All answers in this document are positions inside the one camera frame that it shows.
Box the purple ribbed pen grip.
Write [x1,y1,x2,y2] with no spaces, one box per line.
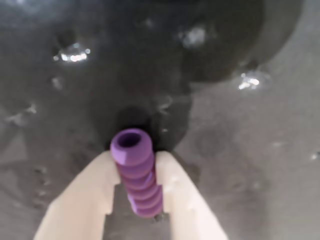
[109,127,165,220]

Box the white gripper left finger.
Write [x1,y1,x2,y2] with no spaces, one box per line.
[33,150,120,240]

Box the black table mat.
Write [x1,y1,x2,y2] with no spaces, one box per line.
[0,0,320,240]

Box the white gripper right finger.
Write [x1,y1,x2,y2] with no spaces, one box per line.
[155,150,230,240]

